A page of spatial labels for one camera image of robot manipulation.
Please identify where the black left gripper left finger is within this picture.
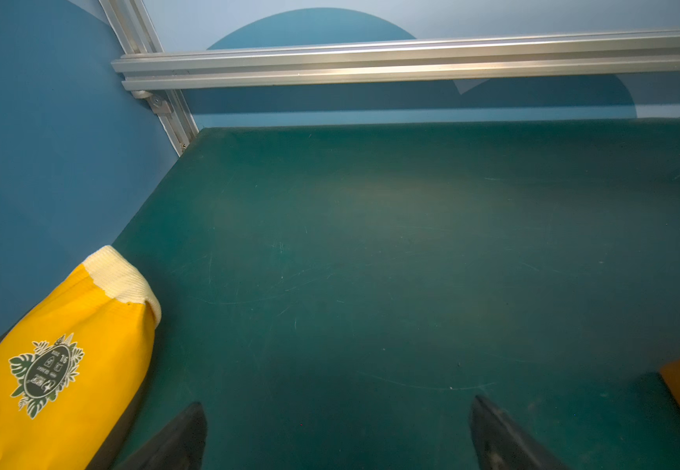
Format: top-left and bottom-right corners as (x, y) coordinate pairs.
(119, 401), (208, 470)

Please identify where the horizontal aluminium back rail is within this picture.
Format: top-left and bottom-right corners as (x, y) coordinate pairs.
(164, 31), (680, 90)

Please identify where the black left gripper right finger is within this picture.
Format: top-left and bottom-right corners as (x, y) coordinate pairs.
(469, 395), (568, 470)

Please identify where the left aluminium frame post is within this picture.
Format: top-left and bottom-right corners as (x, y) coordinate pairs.
(99, 0), (199, 155)

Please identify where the yellow glove with logo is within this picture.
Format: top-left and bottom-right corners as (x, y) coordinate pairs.
(0, 246), (162, 469)

